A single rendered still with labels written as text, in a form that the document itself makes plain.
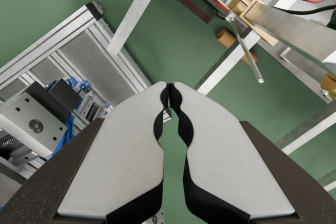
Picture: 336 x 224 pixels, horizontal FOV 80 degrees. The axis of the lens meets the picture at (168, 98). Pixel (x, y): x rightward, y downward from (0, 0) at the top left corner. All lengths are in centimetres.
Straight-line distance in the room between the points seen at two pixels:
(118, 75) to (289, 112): 141
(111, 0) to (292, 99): 151
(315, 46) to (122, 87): 113
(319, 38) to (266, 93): 146
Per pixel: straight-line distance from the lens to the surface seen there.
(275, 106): 187
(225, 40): 136
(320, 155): 255
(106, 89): 134
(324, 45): 29
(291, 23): 36
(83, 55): 128
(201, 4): 64
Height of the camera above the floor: 132
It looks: 57 degrees down
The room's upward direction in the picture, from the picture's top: 178 degrees clockwise
